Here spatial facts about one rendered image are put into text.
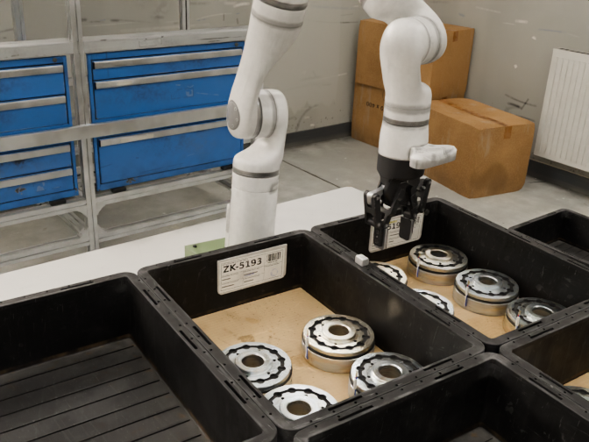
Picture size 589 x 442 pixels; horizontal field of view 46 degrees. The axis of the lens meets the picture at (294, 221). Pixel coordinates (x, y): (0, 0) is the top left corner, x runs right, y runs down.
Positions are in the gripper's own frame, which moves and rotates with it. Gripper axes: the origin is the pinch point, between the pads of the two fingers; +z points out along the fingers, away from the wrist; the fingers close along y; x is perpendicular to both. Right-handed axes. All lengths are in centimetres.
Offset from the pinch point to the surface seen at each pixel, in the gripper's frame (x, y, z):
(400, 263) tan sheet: -4.5, -8.4, 9.7
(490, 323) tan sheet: 17.5, -4.6, 9.8
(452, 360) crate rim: 28.2, 20.9, -0.1
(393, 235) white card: -6.3, -7.8, 4.6
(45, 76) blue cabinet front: -186, -16, 11
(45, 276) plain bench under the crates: -60, 36, 22
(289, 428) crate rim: 26, 44, 0
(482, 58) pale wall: -188, -295, 29
